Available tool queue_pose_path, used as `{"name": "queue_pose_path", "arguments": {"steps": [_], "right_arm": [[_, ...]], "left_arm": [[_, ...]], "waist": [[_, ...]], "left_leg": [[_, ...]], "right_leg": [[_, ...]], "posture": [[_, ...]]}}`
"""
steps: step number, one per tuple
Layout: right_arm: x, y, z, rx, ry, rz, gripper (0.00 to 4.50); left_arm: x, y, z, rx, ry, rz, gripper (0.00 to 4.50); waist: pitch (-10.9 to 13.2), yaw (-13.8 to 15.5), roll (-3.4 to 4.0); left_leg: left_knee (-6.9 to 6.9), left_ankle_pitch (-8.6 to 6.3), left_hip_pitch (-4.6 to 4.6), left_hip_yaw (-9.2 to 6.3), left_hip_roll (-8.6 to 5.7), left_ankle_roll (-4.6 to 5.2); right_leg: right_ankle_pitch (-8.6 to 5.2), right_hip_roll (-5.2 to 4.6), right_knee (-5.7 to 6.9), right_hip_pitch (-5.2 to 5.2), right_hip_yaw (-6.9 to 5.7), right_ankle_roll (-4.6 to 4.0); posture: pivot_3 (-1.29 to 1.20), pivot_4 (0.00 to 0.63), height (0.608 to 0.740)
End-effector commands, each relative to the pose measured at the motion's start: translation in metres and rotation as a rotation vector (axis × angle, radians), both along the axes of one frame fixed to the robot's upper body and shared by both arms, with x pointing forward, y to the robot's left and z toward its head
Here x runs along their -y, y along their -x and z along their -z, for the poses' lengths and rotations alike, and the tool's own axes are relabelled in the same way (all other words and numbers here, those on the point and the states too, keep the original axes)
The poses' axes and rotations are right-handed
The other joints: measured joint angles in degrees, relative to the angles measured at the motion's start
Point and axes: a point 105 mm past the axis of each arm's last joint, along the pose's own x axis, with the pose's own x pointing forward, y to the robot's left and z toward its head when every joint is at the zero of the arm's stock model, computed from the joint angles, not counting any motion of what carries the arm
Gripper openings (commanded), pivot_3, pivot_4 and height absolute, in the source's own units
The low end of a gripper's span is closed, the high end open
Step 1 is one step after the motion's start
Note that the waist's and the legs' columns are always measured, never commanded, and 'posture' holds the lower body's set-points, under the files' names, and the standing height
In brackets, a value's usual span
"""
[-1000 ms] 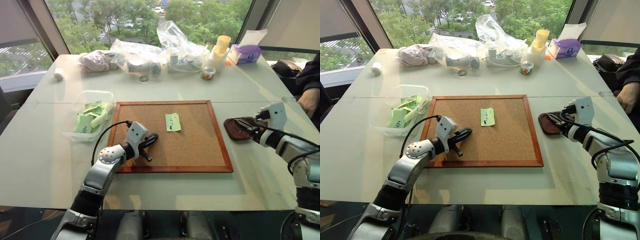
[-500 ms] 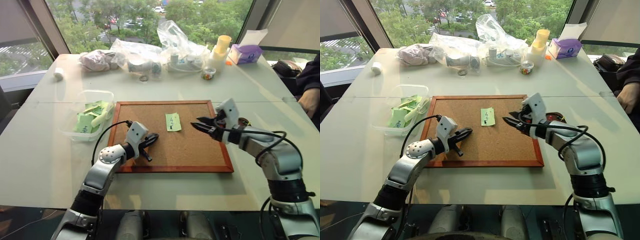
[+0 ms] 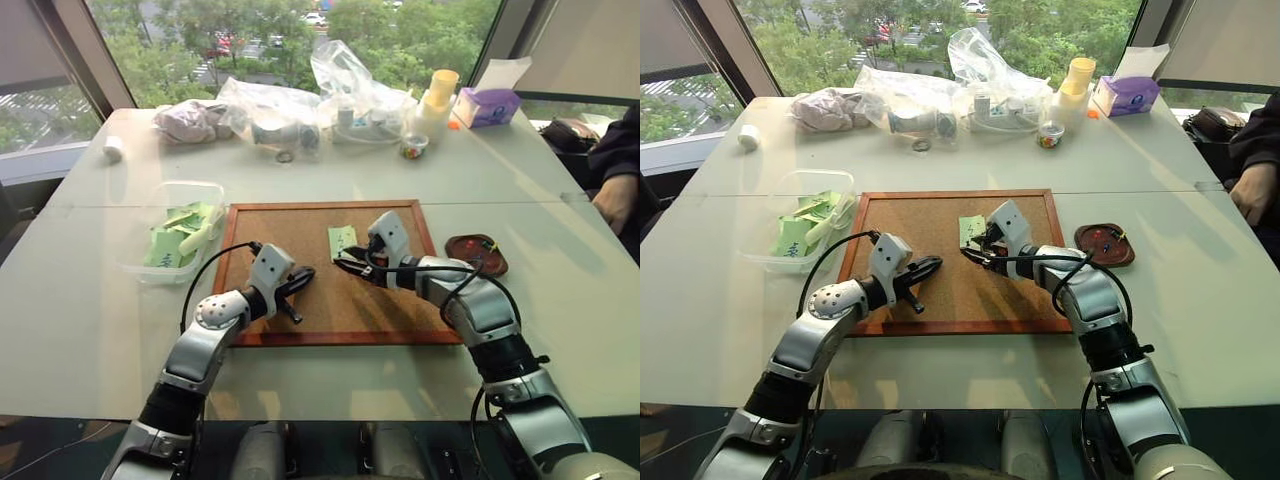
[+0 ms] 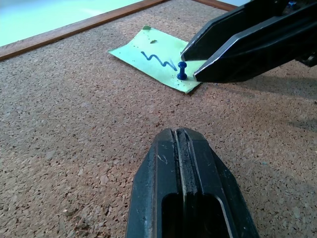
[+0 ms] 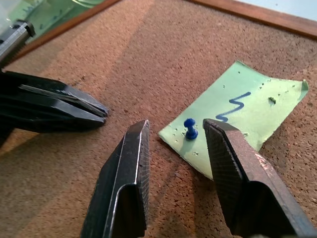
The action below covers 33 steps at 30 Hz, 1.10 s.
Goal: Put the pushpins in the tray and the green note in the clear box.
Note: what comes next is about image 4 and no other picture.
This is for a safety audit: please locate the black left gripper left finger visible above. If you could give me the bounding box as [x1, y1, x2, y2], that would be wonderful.
[125, 128, 187, 238]

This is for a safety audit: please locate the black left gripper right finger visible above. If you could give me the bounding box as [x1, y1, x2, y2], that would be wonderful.
[176, 127, 260, 238]

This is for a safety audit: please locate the blue pushpin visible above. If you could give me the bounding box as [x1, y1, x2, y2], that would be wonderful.
[176, 61, 188, 81]

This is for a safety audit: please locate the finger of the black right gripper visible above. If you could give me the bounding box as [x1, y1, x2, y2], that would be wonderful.
[193, 3, 317, 83]
[180, 0, 289, 61]

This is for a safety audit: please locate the green paper note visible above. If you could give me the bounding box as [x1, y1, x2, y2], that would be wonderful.
[107, 25, 208, 94]

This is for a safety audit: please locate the wood framed cork board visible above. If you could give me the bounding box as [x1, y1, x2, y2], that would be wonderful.
[0, 0, 317, 238]

